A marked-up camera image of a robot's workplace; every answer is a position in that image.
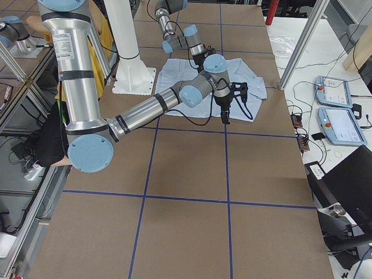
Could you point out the lower blue teach pendant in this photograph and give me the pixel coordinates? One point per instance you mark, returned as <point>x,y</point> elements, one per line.
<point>340,126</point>

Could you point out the upper blue teach pendant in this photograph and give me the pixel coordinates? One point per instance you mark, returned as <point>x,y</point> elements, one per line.
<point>333,92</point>

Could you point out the white power strip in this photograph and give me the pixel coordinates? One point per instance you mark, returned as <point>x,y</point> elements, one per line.
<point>33,173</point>

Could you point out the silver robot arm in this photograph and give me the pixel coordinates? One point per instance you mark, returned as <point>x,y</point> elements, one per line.
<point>91,137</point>
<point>188,39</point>

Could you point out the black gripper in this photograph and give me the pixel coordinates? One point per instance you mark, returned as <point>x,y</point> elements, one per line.
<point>222,102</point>
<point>199,60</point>

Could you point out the black laptop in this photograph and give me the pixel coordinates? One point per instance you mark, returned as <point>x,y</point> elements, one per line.
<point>348,183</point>

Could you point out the blue teach pendant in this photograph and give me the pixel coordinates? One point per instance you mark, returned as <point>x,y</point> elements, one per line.
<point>333,92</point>
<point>340,126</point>

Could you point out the aluminium frame post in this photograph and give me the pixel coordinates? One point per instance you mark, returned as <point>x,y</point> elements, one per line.
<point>307,32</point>

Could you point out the light blue button shirt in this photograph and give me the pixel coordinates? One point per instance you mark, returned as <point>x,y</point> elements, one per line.
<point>175,70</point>

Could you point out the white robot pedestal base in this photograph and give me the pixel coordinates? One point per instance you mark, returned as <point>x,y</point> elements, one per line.
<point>132,76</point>

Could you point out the red cylinder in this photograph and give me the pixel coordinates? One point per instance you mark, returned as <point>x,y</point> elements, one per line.
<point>272,11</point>

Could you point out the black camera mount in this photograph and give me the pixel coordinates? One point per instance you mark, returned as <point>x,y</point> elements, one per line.
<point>239,90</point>

